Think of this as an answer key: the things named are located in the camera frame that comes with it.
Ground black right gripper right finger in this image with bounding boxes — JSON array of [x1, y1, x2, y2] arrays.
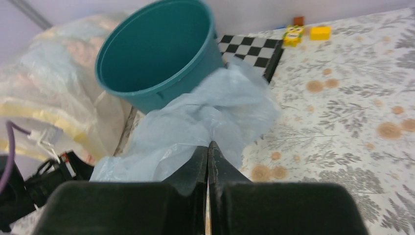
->
[[207, 141, 368, 235]]

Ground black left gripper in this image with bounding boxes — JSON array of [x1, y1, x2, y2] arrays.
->
[[0, 151, 94, 232]]

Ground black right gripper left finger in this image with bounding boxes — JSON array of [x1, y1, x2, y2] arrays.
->
[[34, 146, 208, 235]]

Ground light blue plastic trash bag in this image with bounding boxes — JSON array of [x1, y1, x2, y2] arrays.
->
[[91, 57, 281, 182]]

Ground teal plastic trash bin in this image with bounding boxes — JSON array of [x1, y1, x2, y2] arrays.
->
[[95, 0, 225, 114]]

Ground large clear bag of trash bags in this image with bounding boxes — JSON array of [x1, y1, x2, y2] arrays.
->
[[0, 11, 132, 164]]

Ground floral patterned table mat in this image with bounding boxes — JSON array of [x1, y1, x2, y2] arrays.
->
[[240, 8, 415, 235]]

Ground black framed checkerboard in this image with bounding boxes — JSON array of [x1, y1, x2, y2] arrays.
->
[[216, 35, 284, 83]]

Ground yellow owl toy figure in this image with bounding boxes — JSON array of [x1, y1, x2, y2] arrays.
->
[[282, 25, 305, 47]]

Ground yellow toy brick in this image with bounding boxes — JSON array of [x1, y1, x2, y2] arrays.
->
[[309, 26, 331, 41]]

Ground small brown cube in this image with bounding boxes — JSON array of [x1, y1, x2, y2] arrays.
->
[[293, 16, 304, 26]]

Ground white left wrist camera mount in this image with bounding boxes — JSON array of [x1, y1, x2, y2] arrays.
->
[[28, 126, 63, 162]]

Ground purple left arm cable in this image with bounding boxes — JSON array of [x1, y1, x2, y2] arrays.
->
[[0, 120, 32, 195]]

